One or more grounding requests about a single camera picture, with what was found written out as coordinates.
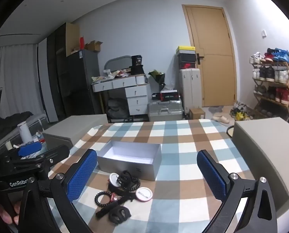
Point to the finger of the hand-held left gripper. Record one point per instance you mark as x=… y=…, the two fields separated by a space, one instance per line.
x=49 y=154

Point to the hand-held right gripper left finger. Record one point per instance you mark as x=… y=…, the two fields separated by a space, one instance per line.
x=82 y=176

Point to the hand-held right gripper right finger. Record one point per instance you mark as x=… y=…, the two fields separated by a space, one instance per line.
x=212 y=176

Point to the small white round badge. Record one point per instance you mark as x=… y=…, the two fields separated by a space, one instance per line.
x=114 y=178

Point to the small red hair clip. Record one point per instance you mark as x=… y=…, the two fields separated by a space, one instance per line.
x=114 y=197

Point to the long black hair clip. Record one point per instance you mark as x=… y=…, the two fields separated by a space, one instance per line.
x=105 y=210

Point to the black hair claw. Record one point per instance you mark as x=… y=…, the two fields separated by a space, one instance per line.
x=127 y=180

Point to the silver cardboard box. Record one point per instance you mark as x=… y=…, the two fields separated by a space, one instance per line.
x=134 y=167

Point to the black scrunchie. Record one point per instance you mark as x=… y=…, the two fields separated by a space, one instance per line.
x=119 y=214

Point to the person's left hand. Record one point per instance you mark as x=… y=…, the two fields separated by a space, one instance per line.
x=4 y=214

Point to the blue plastic case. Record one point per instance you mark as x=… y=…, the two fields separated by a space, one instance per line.
x=30 y=149

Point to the white plastic bottle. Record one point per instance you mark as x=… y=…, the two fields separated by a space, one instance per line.
x=25 y=133

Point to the grey upholstered seat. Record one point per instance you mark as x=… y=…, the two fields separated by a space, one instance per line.
x=268 y=150
x=74 y=128

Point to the checkered tablecloth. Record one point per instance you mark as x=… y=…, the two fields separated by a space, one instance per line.
x=178 y=136

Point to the beige slippers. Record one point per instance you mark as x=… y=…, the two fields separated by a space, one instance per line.
x=221 y=119

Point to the brown cardboard box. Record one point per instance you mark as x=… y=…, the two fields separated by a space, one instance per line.
x=197 y=113

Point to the pile of loose shoes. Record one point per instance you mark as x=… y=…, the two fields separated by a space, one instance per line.
x=239 y=111

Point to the dark bag under desk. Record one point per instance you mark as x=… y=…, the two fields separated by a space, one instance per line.
x=117 y=108

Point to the dark wardrobe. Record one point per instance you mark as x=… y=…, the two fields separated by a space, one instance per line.
x=59 y=77

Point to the dark grey fridge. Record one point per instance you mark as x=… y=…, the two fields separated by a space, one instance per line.
x=82 y=82

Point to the white curtain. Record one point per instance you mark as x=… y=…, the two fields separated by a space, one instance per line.
x=13 y=82

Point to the silver ribbed suitcase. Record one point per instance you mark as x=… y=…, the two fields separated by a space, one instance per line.
x=165 y=110

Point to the white upright suitcase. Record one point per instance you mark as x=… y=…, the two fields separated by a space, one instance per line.
x=190 y=89

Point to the black box with red stripe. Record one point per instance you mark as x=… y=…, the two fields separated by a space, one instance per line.
x=169 y=95

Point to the small black box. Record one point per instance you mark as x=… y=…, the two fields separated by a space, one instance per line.
x=156 y=97

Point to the white desk with drawers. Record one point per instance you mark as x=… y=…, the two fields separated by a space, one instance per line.
x=137 y=94

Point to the wooden door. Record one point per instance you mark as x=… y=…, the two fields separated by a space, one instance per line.
x=212 y=77

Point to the desk clutter pile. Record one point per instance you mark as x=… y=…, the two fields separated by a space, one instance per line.
x=112 y=75

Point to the black and red shoe box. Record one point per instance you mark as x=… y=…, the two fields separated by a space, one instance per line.
x=187 y=65

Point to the black wrapped flower bouquet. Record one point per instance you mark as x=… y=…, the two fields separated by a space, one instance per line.
x=157 y=76

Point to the grey arched mirror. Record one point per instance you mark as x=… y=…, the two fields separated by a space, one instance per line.
x=117 y=62

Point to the open cardboard box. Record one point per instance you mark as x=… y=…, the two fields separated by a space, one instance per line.
x=93 y=46

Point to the wooden shoe rack with shoes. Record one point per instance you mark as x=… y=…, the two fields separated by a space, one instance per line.
x=268 y=74

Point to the flat cardboard sheet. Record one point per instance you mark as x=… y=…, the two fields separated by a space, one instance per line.
x=72 y=38

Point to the black paper bag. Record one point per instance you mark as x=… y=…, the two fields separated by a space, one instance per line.
x=137 y=64

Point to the yellow lid shoe box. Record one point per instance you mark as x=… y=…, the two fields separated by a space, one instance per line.
x=185 y=49

